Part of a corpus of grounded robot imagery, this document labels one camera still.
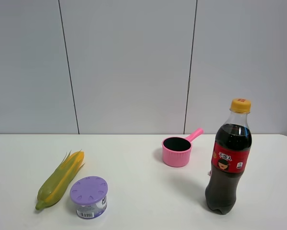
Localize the pink saucepan black inside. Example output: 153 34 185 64
162 128 204 167

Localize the green yellow corn cob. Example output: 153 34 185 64
35 150 84 211

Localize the purple lidded round container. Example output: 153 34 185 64
70 176 108 219

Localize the cola bottle yellow cap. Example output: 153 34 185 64
205 98 252 215

